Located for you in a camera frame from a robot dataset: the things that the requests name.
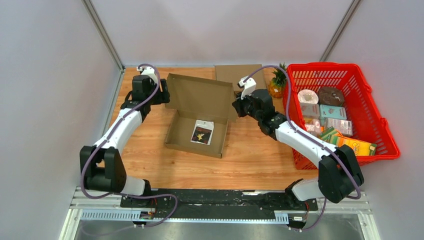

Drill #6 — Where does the grey patterned carton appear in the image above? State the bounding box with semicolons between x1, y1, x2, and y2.
324;118;353;137

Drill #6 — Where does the pink grey small carton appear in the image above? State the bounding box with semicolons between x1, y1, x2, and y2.
299;102;321;119

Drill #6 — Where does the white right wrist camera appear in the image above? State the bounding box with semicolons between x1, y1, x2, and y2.
237;76;257;100

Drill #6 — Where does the brown chocolate donut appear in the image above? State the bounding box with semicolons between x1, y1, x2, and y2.
317;86;345;107

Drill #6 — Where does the small pineapple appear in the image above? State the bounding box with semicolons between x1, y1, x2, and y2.
267;68;287;99

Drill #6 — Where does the black star packet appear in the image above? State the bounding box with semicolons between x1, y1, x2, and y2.
190;119;215;145

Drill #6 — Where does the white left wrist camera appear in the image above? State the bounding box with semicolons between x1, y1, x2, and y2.
136;64;160;84

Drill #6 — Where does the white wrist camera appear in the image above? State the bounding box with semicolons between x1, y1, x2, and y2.
237;76;257;100
136;64;160;84

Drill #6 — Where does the green striped box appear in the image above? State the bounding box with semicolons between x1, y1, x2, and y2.
319;126;341;142

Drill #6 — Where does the yellow orange snack box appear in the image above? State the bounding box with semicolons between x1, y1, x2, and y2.
331;136;377;156

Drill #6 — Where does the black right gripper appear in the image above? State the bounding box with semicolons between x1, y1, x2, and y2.
231;90;262;122

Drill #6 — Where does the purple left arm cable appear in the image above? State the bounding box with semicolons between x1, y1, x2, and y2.
79;63;179;229

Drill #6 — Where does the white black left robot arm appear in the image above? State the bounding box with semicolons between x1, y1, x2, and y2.
79;73;170;208

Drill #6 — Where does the red plastic basket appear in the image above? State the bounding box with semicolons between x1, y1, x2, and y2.
282;62;401;166

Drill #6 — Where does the grey slotted cable duct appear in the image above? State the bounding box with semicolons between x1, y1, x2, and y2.
80;210;290;224

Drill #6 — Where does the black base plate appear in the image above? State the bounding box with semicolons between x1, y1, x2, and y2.
120;188;318;227

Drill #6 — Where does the teal small carton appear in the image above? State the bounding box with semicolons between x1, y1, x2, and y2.
319;104;347;121

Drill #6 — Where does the brown cardboard box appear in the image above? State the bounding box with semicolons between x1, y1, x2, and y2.
215;64;267;95

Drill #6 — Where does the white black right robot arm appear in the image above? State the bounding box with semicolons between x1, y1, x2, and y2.
232;89;365;210

